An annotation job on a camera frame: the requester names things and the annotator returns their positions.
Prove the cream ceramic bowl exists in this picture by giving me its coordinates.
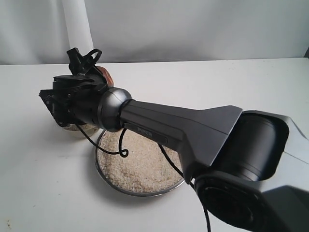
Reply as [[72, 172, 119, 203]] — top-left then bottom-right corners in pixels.
[[61, 124, 99, 139]]

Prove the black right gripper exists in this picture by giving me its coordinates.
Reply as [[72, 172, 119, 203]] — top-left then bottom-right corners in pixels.
[[39, 72, 109, 126]]

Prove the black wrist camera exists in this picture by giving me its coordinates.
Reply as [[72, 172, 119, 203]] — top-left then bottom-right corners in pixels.
[[67, 47, 85, 75]]

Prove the round steel tray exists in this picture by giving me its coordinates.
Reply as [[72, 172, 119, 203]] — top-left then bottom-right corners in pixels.
[[95, 130, 184, 196]]

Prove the brown wooden cup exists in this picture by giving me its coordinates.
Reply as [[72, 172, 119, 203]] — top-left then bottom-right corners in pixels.
[[97, 66, 114, 87]]

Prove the white backdrop curtain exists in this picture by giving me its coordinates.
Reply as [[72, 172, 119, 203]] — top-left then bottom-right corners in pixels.
[[0, 0, 309, 64]]

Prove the rice in steel tray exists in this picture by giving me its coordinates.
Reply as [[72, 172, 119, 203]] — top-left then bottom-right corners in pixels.
[[97, 130, 183, 193]]

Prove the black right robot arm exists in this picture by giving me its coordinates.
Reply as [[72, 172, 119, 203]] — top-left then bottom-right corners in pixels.
[[40, 75, 309, 232]]

